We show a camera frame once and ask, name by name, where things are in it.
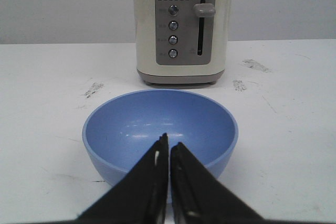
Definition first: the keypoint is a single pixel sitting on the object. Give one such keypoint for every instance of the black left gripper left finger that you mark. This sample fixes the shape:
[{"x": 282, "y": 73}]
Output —
[{"x": 140, "y": 197}]

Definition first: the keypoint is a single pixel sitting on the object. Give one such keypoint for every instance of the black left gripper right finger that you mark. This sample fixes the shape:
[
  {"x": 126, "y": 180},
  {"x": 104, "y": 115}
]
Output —
[{"x": 198, "y": 197}]

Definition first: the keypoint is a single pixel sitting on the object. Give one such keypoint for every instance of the blue bowl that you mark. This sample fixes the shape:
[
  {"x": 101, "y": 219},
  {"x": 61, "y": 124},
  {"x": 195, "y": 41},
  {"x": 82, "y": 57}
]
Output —
[{"x": 119, "y": 132}]

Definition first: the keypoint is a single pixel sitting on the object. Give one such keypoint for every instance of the cream two-slot toaster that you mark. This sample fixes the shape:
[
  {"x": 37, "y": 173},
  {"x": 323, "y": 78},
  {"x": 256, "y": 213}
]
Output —
[{"x": 181, "y": 41}]

